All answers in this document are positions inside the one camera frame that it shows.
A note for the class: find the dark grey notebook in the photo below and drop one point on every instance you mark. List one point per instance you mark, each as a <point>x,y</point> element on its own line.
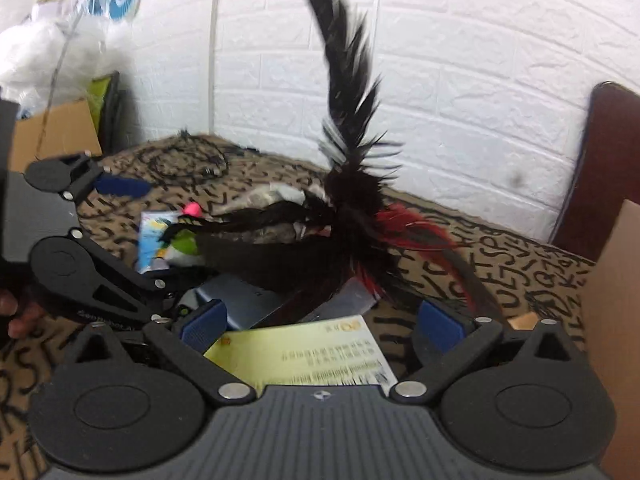
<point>240,300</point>

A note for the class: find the green flat package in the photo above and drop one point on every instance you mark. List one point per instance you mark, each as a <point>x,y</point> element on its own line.
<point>100,90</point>

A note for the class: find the brown letter printed blanket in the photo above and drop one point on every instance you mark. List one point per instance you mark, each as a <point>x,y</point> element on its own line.
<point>525,270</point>

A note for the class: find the yellow green box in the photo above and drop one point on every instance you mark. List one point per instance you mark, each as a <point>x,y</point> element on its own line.
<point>300,355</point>

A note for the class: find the tall brown cardboard box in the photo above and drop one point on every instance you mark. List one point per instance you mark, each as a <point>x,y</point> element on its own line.
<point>615,310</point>

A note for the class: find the white plastic bag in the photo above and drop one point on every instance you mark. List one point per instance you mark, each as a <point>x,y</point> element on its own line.
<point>35,55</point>

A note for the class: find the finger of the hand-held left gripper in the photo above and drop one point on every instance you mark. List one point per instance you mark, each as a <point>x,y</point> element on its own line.
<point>125,280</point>
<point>122,186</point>

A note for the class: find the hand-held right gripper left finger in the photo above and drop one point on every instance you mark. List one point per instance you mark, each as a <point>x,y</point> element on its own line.
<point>202,327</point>

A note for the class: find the open brown cardboard box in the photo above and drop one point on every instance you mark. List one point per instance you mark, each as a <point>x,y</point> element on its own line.
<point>55,130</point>

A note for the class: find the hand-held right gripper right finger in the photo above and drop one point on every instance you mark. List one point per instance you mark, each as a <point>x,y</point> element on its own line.
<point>440,322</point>

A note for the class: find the black red feather duster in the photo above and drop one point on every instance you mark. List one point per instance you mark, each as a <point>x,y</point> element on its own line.
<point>350,195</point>

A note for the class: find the person's left hand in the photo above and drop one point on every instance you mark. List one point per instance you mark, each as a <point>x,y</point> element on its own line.
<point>20,322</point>

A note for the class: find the dark red chair back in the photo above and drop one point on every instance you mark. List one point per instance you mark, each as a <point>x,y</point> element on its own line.
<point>600,160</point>

